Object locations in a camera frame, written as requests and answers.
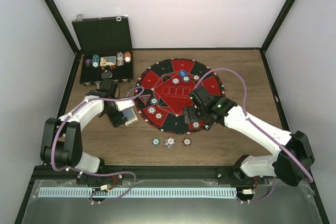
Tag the orange chips in case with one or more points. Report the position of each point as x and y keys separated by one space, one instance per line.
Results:
x=127 y=57

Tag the card deck in case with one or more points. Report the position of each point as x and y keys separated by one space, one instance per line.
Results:
x=107 y=61

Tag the brown poker chip stack table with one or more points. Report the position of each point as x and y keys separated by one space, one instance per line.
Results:
x=186 y=142

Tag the black poker case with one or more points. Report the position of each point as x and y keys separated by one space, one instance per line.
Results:
x=104 y=37

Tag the blue white chips in case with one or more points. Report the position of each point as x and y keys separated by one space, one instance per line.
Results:
x=120 y=59

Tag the round red black poker mat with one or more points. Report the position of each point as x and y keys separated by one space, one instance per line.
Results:
x=157 y=81

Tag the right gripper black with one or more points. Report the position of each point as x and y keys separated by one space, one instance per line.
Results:
x=188 y=109

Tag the white card box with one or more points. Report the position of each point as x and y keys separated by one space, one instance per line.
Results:
x=133 y=120

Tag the black aluminium frame post right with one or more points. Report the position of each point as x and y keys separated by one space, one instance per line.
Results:
x=288 y=4

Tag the purple chip stack in case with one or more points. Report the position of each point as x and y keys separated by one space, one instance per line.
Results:
x=87 y=62

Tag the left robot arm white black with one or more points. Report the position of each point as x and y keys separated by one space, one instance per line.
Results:
x=62 y=137

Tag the black aluminium frame post left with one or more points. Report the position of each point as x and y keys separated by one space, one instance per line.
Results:
x=62 y=25

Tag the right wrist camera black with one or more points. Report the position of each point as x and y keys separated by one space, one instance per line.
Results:
x=201 y=97

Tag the triangular all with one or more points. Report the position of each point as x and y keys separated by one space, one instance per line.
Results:
x=145 y=99

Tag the green chip stack in case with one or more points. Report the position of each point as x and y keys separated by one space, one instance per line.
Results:
x=95 y=61

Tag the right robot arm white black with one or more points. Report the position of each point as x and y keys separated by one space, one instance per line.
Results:
x=290 y=156

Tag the light blue slotted cable duct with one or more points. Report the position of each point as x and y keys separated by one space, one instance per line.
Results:
x=81 y=192

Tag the green poker chip stack table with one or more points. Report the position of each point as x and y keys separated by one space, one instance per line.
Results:
x=156 y=141

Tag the black aluminium frame post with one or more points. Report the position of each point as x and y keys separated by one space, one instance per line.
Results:
x=62 y=25
x=288 y=4

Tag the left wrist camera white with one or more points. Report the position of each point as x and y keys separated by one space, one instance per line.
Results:
x=124 y=104

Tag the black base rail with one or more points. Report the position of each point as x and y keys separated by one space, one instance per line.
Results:
x=223 y=175

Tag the clear dealer button in case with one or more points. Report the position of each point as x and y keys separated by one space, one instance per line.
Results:
x=106 y=74

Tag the blue small blind button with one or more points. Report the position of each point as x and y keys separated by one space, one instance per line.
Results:
x=182 y=73

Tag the metal sheet front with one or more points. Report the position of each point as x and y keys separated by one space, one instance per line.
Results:
x=273 y=203

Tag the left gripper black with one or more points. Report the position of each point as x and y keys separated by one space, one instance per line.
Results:
x=113 y=119

